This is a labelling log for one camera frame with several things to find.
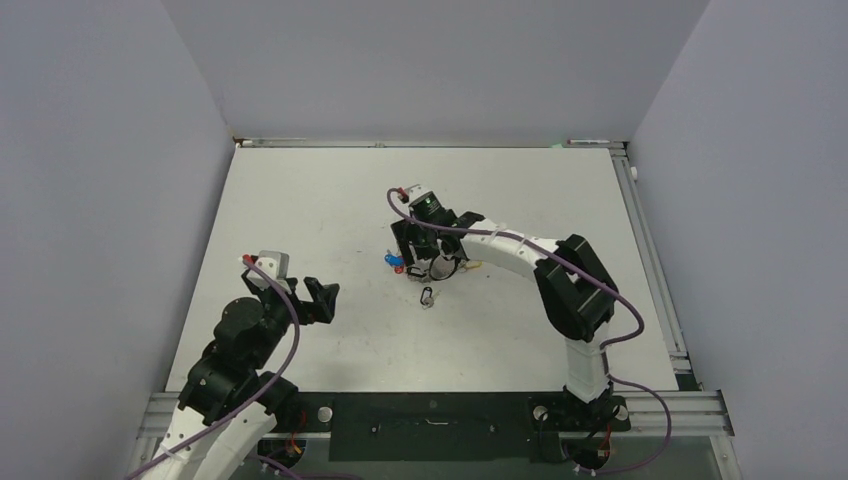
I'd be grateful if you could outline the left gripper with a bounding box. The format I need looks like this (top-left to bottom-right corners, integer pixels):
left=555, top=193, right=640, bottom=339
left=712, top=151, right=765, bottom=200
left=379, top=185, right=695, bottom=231
left=245, top=269, right=338, bottom=368

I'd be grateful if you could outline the blue key tag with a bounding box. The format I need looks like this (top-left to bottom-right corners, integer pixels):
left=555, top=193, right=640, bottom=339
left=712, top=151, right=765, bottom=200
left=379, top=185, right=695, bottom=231
left=384, top=254, right=404, bottom=267

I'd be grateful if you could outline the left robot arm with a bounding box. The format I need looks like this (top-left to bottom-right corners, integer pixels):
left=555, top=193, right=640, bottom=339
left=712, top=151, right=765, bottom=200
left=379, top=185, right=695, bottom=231
left=129, top=255, right=340, bottom=479

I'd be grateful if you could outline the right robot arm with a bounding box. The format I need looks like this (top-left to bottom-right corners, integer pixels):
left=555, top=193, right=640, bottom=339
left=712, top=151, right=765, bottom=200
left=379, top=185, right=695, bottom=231
left=388, top=185, right=628, bottom=430

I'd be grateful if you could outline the small key with black tag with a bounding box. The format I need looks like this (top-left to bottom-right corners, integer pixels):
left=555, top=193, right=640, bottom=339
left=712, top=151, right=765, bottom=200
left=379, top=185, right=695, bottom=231
left=419, top=286, right=439, bottom=309

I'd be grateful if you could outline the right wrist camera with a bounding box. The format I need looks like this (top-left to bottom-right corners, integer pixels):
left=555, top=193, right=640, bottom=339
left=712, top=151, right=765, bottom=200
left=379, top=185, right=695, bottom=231
left=397, top=184, right=427, bottom=204

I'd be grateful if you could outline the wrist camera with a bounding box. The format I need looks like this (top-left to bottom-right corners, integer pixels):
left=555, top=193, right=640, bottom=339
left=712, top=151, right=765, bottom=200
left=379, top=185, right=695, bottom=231
left=242, top=250, right=291, bottom=293
left=397, top=184, right=427, bottom=204

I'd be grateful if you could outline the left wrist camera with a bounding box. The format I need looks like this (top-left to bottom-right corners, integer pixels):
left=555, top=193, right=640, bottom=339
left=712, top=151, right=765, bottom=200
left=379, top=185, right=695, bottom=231
left=242, top=250, right=291, bottom=293

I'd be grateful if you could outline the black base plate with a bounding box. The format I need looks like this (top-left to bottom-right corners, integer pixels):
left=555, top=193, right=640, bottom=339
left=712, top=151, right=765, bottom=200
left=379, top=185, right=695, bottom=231
left=258, top=407, right=630, bottom=467

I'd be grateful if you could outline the back aluminium rail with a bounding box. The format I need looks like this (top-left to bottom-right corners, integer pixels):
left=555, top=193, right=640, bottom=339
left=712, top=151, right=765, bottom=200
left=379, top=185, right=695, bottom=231
left=233, top=137, right=627, bottom=150

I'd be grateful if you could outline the aluminium rail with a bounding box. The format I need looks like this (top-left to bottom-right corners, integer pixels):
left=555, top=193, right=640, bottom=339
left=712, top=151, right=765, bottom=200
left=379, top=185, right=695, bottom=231
left=233, top=137, right=627, bottom=150
left=137, top=391, right=735, bottom=438
left=609, top=142, right=702, bottom=391

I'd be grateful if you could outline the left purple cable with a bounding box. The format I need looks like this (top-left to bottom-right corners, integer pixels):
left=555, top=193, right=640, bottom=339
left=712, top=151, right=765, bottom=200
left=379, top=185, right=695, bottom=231
left=125, top=254, right=362, bottom=480

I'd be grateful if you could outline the purple cable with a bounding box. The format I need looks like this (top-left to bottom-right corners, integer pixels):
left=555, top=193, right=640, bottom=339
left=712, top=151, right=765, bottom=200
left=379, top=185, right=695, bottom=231
left=125, top=254, right=362, bottom=480
left=386, top=188, right=673, bottom=478

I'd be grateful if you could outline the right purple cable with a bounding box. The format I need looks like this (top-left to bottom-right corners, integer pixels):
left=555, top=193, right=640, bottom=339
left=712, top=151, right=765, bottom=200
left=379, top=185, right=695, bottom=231
left=386, top=188, right=673, bottom=478

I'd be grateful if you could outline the right aluminium rail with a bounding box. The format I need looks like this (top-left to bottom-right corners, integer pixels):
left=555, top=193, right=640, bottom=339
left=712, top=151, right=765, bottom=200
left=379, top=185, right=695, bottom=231
left=609, top=142, right=702, bottom=391

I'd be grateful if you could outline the front aluminium rail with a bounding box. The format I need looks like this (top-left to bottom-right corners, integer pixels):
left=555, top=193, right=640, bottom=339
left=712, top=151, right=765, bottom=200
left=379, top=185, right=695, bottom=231
left=137, top=391, right=735, bottom=438

